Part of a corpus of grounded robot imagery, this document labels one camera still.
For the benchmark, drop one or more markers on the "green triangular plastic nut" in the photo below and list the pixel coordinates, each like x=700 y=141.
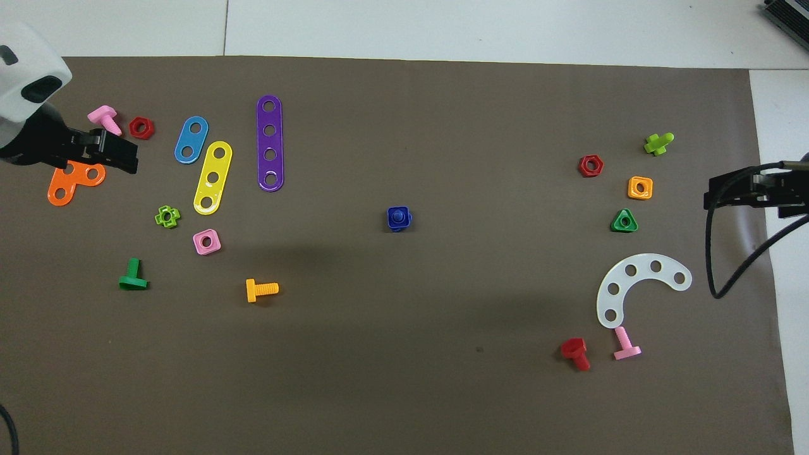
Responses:
x=624 y=221

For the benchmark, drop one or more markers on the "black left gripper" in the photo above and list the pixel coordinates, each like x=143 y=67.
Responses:
x=35 y=142

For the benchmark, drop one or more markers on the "lime green plastic screw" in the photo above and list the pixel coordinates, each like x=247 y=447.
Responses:
x=657 y=144

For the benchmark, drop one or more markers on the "orange plastic screw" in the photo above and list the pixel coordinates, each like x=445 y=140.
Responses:
x=260 y=290

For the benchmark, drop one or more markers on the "dark green plastic screw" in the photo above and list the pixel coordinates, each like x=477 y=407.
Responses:
x=133 y=278

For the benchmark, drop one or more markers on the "dark blue square nut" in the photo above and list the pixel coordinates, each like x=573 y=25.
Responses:
x=399 y=219

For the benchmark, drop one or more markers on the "pink plastic screw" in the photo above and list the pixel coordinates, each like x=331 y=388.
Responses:
x=626 y=346
x=103 y=116

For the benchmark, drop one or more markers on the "yellow three-hole plate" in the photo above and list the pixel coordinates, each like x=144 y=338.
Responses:
x=213 y=177

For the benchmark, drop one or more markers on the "dark grey ribbed device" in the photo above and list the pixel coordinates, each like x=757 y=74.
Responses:
x=790 y=14

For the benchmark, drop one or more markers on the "white curved five-hole plate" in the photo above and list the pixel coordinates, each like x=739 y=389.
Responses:
x=622 y=281

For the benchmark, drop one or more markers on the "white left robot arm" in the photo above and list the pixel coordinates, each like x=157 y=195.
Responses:
x=25 y=69

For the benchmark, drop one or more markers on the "pink square plastic nut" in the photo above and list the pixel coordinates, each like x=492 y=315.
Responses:
x=206 y=241

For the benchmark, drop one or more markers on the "red plastic screw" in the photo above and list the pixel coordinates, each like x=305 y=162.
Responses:
x=576 y=352

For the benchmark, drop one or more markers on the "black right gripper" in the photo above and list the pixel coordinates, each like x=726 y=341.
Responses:
x=793 y=193

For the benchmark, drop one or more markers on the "purple four-hole plate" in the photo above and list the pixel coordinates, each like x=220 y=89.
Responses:
x=270 y=143

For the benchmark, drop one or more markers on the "orange angled three-hole plate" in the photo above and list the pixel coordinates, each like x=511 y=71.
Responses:
x=63 y=189

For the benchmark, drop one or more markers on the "brown table mat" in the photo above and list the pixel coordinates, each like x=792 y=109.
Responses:
x=404 y=354

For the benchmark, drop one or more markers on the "lime green cross nut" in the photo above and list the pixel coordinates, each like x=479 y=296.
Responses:
x=167 y=217

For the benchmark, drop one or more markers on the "orange square plastic nut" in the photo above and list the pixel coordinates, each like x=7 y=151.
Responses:
x=639 y=188

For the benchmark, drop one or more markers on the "red hexagonal plastic nut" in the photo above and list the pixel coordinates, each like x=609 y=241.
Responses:
x=141 y=127
x=590 y=165

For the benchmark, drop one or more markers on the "blue two-hole plate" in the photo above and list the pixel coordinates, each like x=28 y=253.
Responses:
x=191 y=140

